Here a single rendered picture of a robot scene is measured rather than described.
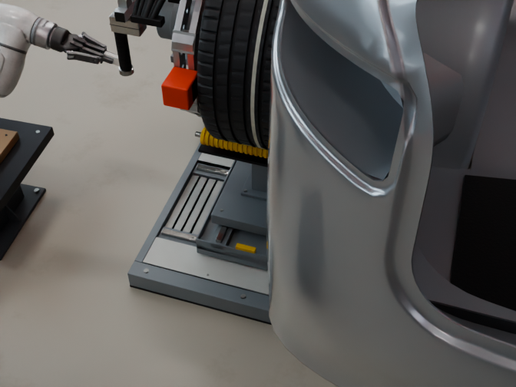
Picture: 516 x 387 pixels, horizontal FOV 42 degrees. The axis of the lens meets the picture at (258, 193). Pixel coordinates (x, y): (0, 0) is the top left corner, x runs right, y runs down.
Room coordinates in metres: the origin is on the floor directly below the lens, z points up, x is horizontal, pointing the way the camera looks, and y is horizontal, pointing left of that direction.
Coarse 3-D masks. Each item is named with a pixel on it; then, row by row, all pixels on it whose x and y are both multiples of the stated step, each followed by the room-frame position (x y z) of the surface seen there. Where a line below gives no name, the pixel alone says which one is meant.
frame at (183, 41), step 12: (180, 0) 1.57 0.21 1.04; (204, 0) 1.57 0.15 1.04; (180, 12) 1.54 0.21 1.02; (180, 24) 1.52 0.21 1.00; (192, 24) 1.52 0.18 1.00; (180, 36) 1.50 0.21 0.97; (192, 36) 1.49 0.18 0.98; (180, 48) 1.49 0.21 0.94; (192, 48) 1.48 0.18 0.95; (180, 60) 1.50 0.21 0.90; (192, 60) 1.48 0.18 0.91; (192, 108) 1.48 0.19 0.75
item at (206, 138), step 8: (200, 136) 1.61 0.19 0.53; (208, 136) 1.61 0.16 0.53; (208, 144) 1.60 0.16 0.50; (216, 144) 1.59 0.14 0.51; (224, 144) 1.58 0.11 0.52; (232, 144) 1.58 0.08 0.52; (240, 144) 1.57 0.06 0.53; (240, 152) 1.57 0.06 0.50; (248, 152) 1.57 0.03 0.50; (256, 152) 1.55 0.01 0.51; (264, 152) 1.55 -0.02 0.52
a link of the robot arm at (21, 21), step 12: (0, 12) 1.82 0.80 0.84; (12, 12) 1.83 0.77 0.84; (24, 12) 1.84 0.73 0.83; (0, 24) 1.80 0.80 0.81; (12, 24) 1.80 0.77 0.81; (24, 24) 1.80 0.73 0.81; (0, 36) 1.78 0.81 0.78; (12, 36) 1.78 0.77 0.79; (24, 36) 1.78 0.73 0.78; (12, 48) 1.76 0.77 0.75; (24, 48) 1.78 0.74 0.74
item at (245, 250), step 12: (204, 228) 1.55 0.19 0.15; (216, 228) 1.55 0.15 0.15; (228, 228) 1.53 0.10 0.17; (204, 240) 1.48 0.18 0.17; (216, 240) 1.47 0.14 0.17; (228, 240) 1.49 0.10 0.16; (240, 240) 1.50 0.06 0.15; (252, 240) 1.50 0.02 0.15; (264, 240) 1.50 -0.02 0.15; (204, 252) 1.47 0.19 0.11; (216, 252) 1.46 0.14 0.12; (228, 252) 1.45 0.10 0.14; (240, 252) 1.44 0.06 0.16; (252, 252) 1.42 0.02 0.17; (264, 252) 1.45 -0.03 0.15; (252, 264) 1.42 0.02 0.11; (264, 264) 1.41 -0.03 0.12
